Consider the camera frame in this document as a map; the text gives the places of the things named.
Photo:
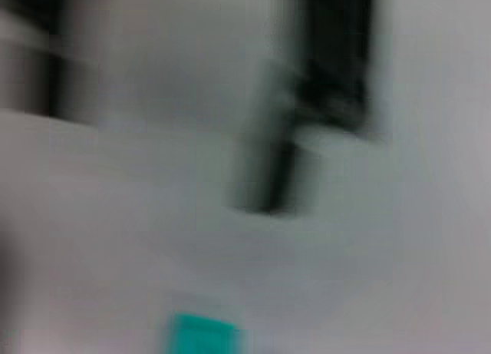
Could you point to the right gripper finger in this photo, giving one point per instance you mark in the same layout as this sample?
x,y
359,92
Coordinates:
x,y
268,177

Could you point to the teal square toy plate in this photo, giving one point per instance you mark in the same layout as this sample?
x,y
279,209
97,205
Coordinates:
x,y
203,335

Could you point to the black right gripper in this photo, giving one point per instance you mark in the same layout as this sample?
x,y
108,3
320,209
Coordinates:
x,y
333,54

